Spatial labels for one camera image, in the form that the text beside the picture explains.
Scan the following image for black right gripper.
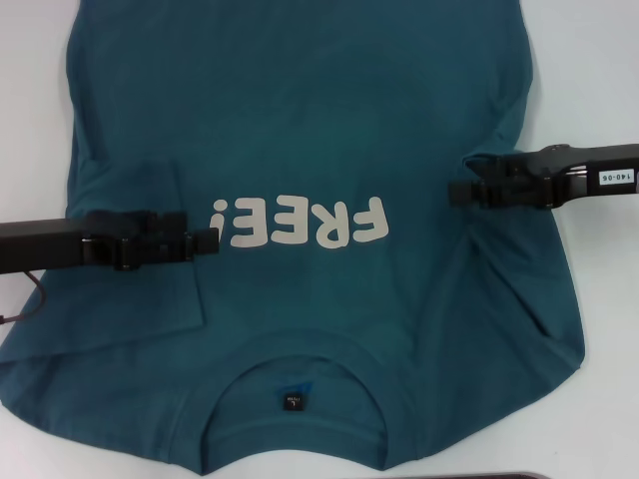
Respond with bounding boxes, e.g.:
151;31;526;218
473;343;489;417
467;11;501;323
447;143;639;210

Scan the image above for left arm maroon cable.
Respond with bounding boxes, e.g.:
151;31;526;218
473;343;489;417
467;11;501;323
0;271;49;325

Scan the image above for teal T-shirt with FREE print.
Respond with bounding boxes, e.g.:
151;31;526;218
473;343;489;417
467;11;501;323
0;0;589;447

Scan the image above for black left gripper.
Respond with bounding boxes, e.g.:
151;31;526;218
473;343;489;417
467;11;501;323
0;210;190;274

